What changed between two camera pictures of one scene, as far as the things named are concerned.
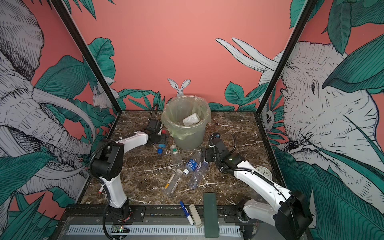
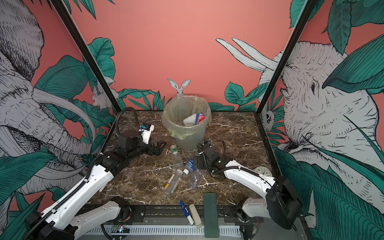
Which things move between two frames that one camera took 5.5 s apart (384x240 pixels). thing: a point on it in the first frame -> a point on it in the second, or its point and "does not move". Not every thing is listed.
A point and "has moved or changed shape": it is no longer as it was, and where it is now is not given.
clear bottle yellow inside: (173, 182) does not move
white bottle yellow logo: (191, 119) does not move
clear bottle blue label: (191, 165) does not move
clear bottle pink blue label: (196, 177) does not move
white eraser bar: (195, 215) does not move
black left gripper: (163, 138) -> (158, 150)
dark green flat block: (211, 217) does not move
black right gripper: (209, 151) -> (200, 162)
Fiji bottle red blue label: (161, 146) has moved or changed shape
